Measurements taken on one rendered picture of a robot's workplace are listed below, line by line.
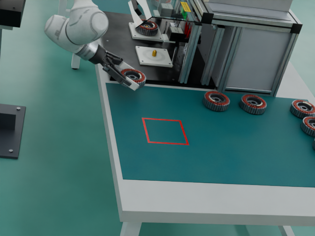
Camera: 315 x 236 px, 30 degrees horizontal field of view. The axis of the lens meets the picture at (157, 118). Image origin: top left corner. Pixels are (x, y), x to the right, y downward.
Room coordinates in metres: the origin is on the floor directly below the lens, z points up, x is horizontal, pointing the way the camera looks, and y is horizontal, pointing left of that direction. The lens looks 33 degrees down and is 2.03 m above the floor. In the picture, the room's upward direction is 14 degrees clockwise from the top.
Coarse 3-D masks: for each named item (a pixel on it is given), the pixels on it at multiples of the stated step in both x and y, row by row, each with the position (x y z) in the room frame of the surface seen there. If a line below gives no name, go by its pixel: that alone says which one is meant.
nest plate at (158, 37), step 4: (128, 24) 2.67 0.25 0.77; (132, 24) 2.65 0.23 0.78; (132, 28) 2.61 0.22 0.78; (132, 32) 2.57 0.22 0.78; (136, 32) 2.58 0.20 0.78; (160, 32) 2.64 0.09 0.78; (132, 36) 2.54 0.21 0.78; (136, 36) 2.54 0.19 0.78; (140, 36) 2.55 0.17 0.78; (144, 36) 2.56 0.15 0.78; (148, 36) 2.57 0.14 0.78; (152, 36) 2.58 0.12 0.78; (156, 36) 2.59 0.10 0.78; (160, 36) 2.60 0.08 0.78; (152, 40) 2.56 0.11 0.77; (156, 40) 2.56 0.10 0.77; (160, 40) 2.57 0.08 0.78
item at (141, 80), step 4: (128, 68) 2.13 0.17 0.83; (120, 72) 2.08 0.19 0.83; (124, 72) 2.09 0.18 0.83; (128, 72) 2.10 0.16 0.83; (132, 72) 2.11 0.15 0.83; (136, 72) 2.11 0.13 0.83; (140, 72) 2.11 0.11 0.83; (128, 76) 2.07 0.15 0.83; (132, 76) 2.09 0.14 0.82; (136, 76) 2.11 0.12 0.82; (140, 76) 2.08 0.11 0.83; (144, 76) 2.09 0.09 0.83; (132, 80) 2.03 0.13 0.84; (136, 80) 2.05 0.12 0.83; (140, 80) 2.05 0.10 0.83; (144, 80) 2.07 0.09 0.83; (124, 84) 2.03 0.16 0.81; (140, 84) 2.04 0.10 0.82; (144, 84) 2.07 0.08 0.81
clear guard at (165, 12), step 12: (144, 0) 2.32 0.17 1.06; (156, 0) 2.34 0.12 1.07; (168, 0) 2.37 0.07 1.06; (180, 0) 2.40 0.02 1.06; (132, 12) 2.28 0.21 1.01; (144, 12) 2.23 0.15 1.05; (156, 12) 2.22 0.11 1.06; (168, 12) 2.25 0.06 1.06; (180, 12) 2.28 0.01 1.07; (192, 12) 2.31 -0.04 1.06
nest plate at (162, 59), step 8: (136, 48) 2.42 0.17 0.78; (144, 48) 2.44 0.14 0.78; (152, 48) 2.46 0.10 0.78; (144, 56) 2.36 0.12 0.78; (152, 56) 2.38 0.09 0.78; (160, 56) 2.40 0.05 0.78; (168, 56) 2.42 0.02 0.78; (144, 64) 2.30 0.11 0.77; (152, 64) 2.31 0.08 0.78; (160, 64) 2.32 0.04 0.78; (168, 64) 2.34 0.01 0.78
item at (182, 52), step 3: (180, 48) 2.44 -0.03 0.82; (183, 48) 2.45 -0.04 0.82; (180, 51) 2.43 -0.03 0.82; (183, 51) 2.42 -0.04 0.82; (180, 54) 2.42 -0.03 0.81; (183, 54) 2.39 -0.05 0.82; (180, 57) 2.41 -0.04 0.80; (183, 57) 2.39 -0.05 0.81; (180, 60) 2.40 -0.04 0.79; (180, 63) 2.39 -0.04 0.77
